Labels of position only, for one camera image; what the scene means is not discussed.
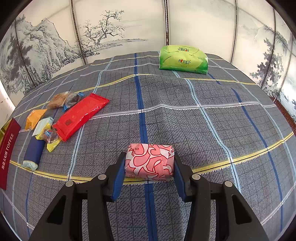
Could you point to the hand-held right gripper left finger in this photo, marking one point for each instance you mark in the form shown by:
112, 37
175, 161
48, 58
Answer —
116, 180

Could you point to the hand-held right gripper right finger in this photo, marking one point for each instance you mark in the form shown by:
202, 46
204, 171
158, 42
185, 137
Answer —
182, 183

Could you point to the pink patterned snack packet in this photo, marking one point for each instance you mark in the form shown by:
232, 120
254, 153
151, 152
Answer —
148, 162

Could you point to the clear brown pastry packet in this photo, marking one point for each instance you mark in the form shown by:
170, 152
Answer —
57, 100

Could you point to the grey plaid cloth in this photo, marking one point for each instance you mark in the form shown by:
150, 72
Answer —
185, 115

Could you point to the yellow snack packet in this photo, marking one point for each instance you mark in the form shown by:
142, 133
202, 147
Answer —
52, 145

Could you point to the long red snack packet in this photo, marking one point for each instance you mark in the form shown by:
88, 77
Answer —
78, 117

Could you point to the clear blue-label candy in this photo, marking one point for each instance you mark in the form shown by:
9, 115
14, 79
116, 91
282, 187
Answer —
48, 134

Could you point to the navy blue snack packet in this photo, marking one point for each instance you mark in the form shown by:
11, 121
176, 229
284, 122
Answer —
33, 150

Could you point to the clear blue-edged snack packet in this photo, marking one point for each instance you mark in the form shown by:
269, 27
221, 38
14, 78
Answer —
74, 99

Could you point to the pale green snack packet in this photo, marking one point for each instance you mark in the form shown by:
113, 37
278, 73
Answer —
42, 125

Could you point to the orange snack packet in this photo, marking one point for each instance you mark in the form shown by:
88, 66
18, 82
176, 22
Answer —
34, 118

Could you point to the dark red candy box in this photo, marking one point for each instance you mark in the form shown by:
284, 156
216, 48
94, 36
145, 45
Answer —
9, 153

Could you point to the green tissue pack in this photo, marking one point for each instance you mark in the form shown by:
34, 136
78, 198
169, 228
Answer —
182, 60

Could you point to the dark wooden furniture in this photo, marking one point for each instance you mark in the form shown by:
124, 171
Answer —
286, 113

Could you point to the ink landscape folding screen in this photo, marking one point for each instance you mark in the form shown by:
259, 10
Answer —
129, 23

